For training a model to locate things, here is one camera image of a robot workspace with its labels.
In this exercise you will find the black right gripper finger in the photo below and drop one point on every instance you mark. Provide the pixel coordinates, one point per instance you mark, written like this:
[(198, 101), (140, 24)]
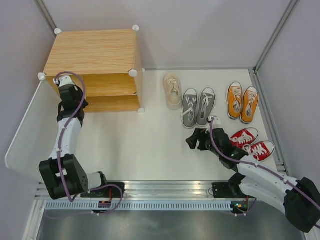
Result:
[(199, 132), (192, 142)]

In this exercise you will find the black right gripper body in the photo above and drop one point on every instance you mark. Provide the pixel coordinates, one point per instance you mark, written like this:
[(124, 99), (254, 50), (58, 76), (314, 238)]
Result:
[(208, 145)]

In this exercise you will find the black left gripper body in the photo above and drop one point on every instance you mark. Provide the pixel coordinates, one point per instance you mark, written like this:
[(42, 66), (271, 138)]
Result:
[(80, 97)]

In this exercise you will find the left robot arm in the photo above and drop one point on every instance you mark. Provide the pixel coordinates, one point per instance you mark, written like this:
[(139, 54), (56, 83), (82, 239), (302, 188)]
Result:
[(62, 173)]

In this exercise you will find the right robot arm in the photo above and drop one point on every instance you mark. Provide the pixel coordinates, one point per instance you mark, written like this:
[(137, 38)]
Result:
[(297, 199)]

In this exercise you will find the wooden shoe cabinet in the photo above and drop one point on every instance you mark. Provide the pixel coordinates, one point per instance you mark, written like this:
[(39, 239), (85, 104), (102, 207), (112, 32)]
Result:
[(108, 61)]

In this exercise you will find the translucent cabinet door panel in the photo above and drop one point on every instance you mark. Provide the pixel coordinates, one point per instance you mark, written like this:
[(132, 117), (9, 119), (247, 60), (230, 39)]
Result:
[(36, 136)]

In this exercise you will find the red sneaker upper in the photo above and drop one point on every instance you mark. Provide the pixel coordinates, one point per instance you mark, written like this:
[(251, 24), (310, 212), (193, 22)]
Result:
[(246, 136)]

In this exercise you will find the red sneaker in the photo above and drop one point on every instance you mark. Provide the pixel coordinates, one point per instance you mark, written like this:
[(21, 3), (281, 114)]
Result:
[(246, 136), (261, 150)]

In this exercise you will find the grey sneaker right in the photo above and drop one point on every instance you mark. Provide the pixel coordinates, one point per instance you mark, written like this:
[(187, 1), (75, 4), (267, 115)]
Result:
[(206, 105)]

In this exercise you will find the grey sneaker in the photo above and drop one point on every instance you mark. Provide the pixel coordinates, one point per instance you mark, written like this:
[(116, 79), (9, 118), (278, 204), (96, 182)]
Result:
[(189, 105), (206, 105)]

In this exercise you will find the grey sneaker left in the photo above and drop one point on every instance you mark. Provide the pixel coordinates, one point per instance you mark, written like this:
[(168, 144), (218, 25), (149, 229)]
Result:
[(189, 105)]

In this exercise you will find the red sneaker lower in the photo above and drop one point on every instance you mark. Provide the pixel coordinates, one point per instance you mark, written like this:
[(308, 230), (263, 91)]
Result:
[(261, 150)]

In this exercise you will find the orange sneaker left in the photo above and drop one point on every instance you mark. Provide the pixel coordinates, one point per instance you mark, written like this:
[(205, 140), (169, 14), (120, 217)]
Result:
[(234, 97)]

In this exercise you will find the orange sneaker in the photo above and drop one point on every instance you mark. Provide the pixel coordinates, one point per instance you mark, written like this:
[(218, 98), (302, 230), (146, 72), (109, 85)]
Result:
[(250, 103), (234, 97)]

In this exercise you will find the orange sneaker right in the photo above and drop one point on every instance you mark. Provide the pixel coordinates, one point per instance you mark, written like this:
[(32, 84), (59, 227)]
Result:
[(250, 103)]

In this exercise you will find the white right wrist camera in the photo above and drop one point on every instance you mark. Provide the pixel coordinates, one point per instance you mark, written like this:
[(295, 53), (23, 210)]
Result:
[(214, 120)]

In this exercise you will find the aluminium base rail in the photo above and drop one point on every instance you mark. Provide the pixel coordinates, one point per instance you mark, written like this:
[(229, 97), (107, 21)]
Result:
[(173, 189)]

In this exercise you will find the white slotted cable duct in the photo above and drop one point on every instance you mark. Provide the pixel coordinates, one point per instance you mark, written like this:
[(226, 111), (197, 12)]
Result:
[(139, 205)]

